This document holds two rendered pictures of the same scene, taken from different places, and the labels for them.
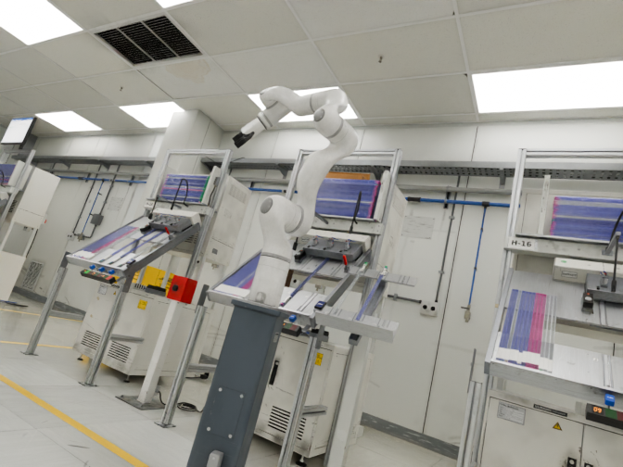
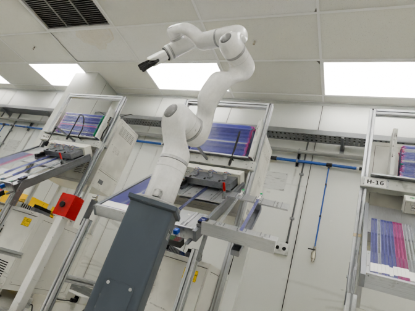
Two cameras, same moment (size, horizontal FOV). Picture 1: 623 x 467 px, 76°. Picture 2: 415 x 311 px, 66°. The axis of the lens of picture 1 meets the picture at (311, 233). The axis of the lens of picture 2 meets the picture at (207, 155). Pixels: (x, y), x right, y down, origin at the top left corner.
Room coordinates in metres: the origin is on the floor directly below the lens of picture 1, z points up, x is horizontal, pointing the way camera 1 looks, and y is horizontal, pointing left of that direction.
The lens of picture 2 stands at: (0.30, 0.06, 0.46)
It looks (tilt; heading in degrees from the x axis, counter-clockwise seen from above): 22 degrees up; 356
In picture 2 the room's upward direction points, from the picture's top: 19 degrees clockwise
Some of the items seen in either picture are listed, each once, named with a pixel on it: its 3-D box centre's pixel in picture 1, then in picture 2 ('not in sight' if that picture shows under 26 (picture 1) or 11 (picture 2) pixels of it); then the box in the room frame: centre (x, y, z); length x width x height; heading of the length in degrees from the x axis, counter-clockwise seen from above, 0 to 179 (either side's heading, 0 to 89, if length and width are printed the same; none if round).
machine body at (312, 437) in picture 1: (295, 385); (165, 305); (2.65, -0.15, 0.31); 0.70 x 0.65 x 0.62; 58
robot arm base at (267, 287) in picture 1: (268, 283); (164, 184); (1.53, 0.11, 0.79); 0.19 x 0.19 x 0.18
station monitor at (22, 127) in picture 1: (21, 133); not in sight; (4.97, 3.94, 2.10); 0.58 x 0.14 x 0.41; 58
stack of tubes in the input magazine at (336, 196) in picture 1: (341, 199); (220, 140); (2.51, -0.13, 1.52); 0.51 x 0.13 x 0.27; 58
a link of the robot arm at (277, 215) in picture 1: (277, 228); (178, 134); (1.51, 0.13, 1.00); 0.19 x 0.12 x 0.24; 136
